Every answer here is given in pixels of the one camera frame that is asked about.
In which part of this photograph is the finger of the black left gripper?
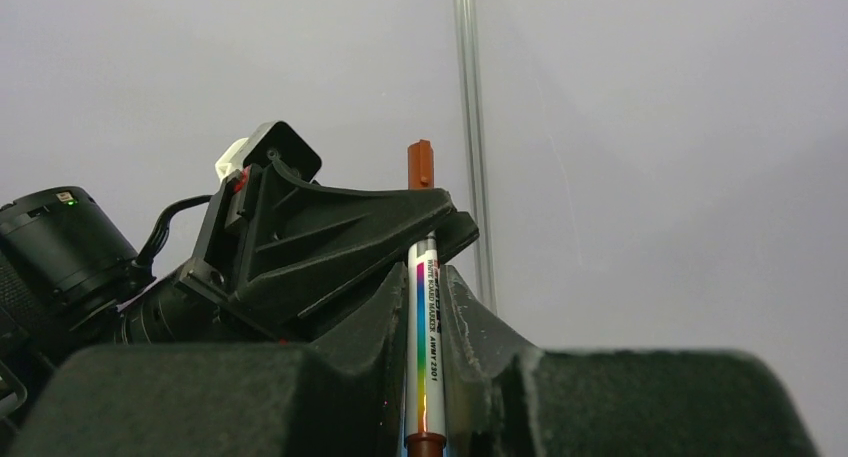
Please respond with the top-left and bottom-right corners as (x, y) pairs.
(298, 211), (480, 338)
(231, 161), (458, 322)

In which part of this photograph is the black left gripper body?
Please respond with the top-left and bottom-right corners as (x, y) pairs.
(175, 162), (279, 338)

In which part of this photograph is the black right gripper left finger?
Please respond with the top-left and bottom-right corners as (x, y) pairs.
(9, 264), (407, 456)

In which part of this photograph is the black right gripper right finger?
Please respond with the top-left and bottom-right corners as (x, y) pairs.
(440, 266), (818, 456)

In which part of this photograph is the brown marker cap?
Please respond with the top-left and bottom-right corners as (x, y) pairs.
(407, 139), (434, 190)

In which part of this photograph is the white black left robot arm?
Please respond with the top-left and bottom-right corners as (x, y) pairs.
(1, 158), (479, 427)

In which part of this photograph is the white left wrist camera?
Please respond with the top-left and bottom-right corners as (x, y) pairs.
(214, 121), (322, 182)

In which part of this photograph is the left aluminium frame post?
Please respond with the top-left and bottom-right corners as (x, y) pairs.
(453, 0), (497, 313)

